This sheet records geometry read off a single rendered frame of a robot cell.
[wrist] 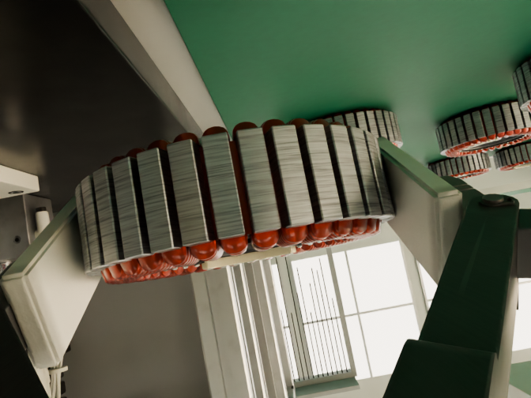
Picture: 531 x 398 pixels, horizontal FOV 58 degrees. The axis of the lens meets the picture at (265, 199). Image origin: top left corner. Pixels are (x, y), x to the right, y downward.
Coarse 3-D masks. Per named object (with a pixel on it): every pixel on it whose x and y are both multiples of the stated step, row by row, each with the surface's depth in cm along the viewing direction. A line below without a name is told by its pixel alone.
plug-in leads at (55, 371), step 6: (30, 360) 40; (54, 366) 45; (60, 366) 45; (66, 366) 45; (36, 372) 40; (42, 372) 40; (48, 372) 43; (54, 372) 44; (60, 372) 44; (42, 378) 40; (48, 378) 42; (54, 378) 44; (60, 378) 45; (48, 384) 42; (54, 384) 44; (60, 384) 44; (48, 390) 42; (54, 390) 44; (60, 390) 44; (54, 396) 44; (60, 396) 44
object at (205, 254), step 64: (256, 128) 13; (320, 128) 14; (128, 192) 13; (192, 192) 13; (256, 192) 13; (320, 192) 13; (384, 192) 15; (128, 256) 13; (192, 256) 13; (256, 256) 21
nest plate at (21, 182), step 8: (0, 168) 32; (8, 168) 32; (0, 176) 31; (8, 176) 32; (16, 176) 33; (24, 176) 34; (32, 176) 36; (0, 184) 32; (8, 184) 32; (16, 184) 33; (24, 184) 34; (32, 184) 35; (0, 192) 34; (8, 192) 35; (16, 192) 35; (24, 192) 36; (32, 192) 36
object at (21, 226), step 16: (0, 208) 41; (16, 208) 41; (32, 208) 42; (48, 208) 45; (0, 224) 41; (16, 224) 41; (32, 224) 42; (0, 240) 41; (16, 240) 40; (32, 240) 41; (0, 256) 40; (16, 256) 40
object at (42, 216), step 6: (36, 210) 42; (42, 210) 42; (36, 216) 42; (42, 216) 42; (48, 216) 42; (36, 222) 42; (42, 222) 42; (48, 222) 42; (36, 228) 42; (42, 228) 42; (36, 234) 42
